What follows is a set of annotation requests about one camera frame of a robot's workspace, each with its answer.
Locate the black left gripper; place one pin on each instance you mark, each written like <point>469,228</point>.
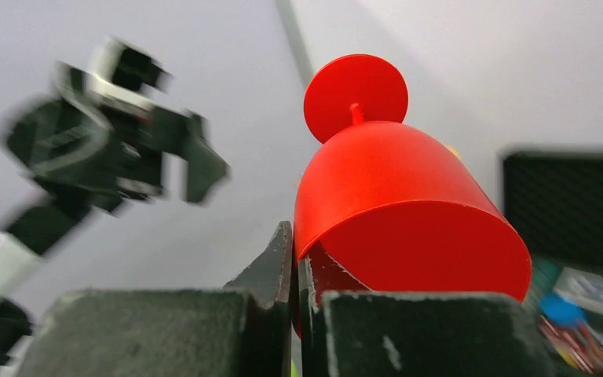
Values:
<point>71,146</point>

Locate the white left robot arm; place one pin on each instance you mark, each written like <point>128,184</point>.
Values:
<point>27,239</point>

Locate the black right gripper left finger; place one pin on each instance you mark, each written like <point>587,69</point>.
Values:
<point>241,329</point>

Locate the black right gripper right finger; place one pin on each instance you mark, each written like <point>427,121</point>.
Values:
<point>349,331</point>

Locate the blue playing card deck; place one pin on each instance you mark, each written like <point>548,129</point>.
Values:
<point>582,288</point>

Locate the red wine glass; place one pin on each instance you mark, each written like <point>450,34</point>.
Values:
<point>389,203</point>

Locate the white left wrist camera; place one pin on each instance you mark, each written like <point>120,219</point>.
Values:
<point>118,74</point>

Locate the blue round chip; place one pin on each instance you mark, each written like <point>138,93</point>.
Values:
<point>561,312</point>

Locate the black poker chip case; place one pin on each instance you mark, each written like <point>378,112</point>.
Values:
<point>554,199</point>

